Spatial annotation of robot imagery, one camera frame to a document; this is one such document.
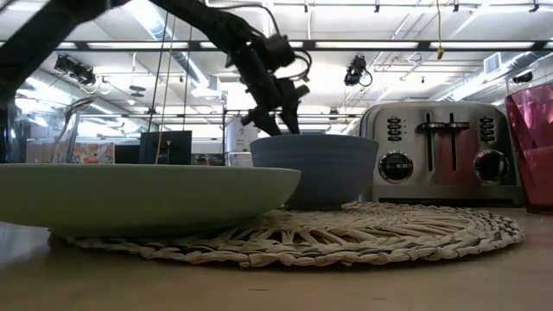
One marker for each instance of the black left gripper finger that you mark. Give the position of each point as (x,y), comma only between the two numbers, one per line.
(291,108)
(263,123)

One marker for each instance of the blue bowl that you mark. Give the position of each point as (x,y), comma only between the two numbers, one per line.
(328,173)

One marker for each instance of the light green plate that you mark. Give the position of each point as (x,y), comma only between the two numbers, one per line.
(129,194)

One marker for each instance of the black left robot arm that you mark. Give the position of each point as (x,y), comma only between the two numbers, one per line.
(34,39)

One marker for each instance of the white cylindrical tank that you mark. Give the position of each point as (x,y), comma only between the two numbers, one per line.
(239,138)

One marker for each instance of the black monitor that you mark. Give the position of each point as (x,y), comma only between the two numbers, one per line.
(166,149)

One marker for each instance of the round woven straw placemat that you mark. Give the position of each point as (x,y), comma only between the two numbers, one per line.
(389,233)

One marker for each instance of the stainless steel toaster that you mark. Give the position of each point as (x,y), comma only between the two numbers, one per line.
(445,173)

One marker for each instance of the colourful painting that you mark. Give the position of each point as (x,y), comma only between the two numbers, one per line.
(90,153)

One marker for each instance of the translucent red plastic cup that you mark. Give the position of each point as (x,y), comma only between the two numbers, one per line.
(535,142)

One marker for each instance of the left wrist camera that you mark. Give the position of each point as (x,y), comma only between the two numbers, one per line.
(278,49)

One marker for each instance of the black overhead camera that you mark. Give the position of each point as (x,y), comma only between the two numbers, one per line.
(356,71)

